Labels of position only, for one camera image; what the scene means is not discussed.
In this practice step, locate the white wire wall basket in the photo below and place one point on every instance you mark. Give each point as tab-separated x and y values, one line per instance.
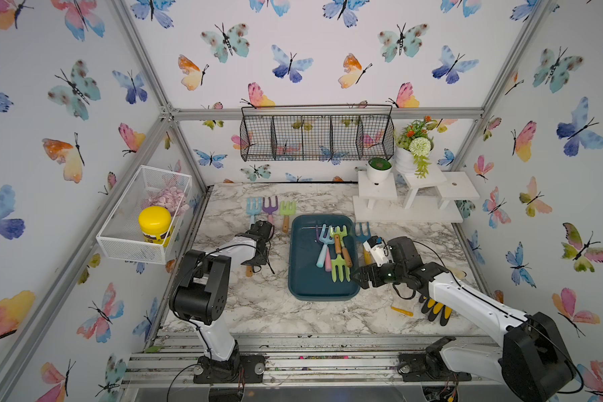
120	237

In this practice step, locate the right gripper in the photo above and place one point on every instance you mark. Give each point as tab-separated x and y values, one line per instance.
363	276

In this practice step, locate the purple tool pink handle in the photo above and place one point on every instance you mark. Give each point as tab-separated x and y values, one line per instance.
328	266

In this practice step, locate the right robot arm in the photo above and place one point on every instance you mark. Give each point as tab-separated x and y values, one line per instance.
529	355

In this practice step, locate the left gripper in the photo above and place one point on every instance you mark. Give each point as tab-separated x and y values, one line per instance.
263	260

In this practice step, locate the teal fork yellow handle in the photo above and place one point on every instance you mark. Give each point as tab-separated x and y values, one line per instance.
362	234

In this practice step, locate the yellow lidded jar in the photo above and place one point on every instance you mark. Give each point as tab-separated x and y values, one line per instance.
156	225

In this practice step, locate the light blue fork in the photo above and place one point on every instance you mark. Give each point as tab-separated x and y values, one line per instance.
253	208

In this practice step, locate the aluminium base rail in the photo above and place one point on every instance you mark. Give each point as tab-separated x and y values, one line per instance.
291	360

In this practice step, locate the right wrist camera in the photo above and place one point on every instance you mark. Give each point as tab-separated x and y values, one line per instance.
378	250

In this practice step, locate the pink flower bundle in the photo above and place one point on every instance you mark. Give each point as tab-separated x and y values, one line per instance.
173	199

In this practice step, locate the black wire wall basket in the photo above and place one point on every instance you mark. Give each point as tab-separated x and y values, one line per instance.
324	133

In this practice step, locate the white tiered display stand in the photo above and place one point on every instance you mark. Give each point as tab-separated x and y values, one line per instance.
432	199

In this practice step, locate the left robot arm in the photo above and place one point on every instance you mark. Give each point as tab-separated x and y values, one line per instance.
202	286

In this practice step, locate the small white pot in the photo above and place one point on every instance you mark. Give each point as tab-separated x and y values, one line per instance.
378	170

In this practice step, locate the yellow marker on table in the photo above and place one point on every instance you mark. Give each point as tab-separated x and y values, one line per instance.
402	311

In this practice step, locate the green rake wooden handle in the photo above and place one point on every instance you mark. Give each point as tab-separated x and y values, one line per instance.
342	232

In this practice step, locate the light blue rake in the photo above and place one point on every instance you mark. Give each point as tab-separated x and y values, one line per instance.
326	240

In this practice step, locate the white pot with flowers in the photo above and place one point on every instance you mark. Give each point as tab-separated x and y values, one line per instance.
413	148

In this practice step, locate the purple rake pink handle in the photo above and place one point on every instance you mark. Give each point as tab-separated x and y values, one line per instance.
269	207

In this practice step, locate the teal plastic storage box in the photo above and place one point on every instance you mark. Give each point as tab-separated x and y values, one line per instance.
312	275

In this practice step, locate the green wide fork wooden handle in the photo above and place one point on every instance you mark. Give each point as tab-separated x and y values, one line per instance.
287	210

